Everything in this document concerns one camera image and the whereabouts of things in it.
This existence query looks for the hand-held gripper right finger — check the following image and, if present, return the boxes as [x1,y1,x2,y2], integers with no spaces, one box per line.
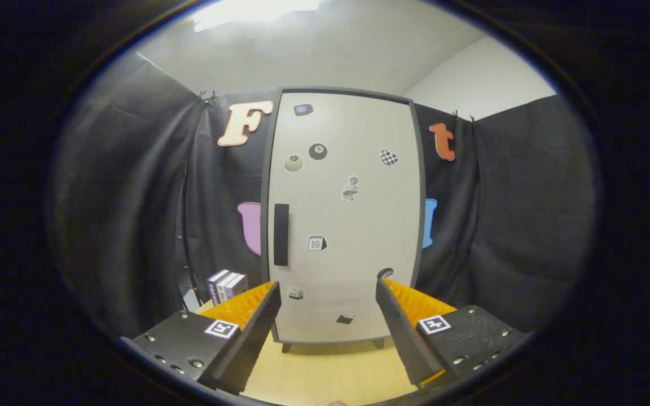
[375,276,529,389]

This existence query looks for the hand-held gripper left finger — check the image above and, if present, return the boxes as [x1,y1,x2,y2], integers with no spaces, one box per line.
[119,280,282,395]

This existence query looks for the black door handle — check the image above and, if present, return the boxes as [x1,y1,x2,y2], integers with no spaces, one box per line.
[273,203,291,267]

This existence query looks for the white spine book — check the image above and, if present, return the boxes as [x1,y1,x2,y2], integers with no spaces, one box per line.
[217,272,239,302]

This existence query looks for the dark blue book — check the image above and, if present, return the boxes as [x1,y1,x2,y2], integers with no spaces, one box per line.
[207,269,230,305]

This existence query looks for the grey cabinet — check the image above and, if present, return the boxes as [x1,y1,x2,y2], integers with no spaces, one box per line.
[260,86,427,353]

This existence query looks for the black backdrop cloth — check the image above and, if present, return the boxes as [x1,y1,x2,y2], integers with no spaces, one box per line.
[49,51,596,339]

